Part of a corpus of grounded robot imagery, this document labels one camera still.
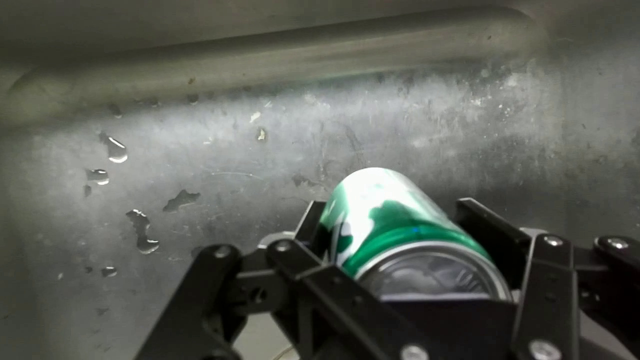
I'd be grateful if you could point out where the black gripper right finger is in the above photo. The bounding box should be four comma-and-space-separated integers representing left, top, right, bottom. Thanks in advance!
454, 197, 640, 360

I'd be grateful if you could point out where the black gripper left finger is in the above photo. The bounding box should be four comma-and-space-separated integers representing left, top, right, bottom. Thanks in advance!
134, 201, 427, 360

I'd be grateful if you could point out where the stainless steel double sink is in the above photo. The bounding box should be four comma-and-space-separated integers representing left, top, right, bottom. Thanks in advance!
0, 0, 640, 360

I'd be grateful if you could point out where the green soda can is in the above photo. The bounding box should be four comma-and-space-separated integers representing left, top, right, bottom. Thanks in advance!
319, 167, 512, 302

